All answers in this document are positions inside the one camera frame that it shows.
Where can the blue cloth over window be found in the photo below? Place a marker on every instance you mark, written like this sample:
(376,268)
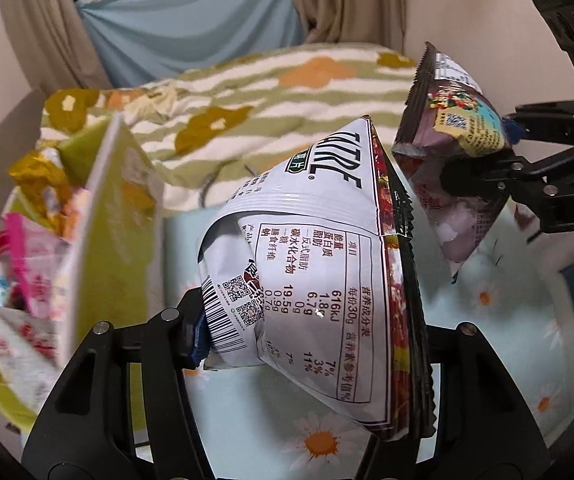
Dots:
(139,41)

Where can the pink white snack bag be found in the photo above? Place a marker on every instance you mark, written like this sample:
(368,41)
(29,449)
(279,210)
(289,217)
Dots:
(28,360)

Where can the white black chip bag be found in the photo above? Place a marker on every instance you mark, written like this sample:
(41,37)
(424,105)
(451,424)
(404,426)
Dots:
(344,182)

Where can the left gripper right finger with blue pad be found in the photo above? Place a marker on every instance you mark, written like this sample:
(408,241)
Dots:
(396,459)

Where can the gold foil snack bag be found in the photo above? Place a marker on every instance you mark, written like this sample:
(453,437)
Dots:
(44,183)

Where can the beige curtain right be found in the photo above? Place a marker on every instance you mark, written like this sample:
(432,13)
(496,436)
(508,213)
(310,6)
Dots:
(372,21)

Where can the green cardboard box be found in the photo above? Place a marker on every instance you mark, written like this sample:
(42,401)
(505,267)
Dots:
(113,270)

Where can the beige curtain left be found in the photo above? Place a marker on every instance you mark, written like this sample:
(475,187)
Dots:
(52,45)

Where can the floral striped duvet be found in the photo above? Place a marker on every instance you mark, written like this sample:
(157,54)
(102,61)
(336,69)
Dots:
(209,131)

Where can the pink striped snack bag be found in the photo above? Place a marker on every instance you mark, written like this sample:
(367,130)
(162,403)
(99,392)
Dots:
(36,255)

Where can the light blue daisy sheet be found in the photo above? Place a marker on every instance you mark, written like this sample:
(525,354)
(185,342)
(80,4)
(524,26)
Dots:
(256,423)

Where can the brown chocolate snack bag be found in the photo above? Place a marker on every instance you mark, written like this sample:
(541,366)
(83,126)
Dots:
(448,125)

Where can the beige curtain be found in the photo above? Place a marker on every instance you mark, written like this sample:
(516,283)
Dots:
(52,45)
(372,21)

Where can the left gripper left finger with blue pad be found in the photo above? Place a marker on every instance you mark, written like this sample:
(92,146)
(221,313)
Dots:
(168,349)

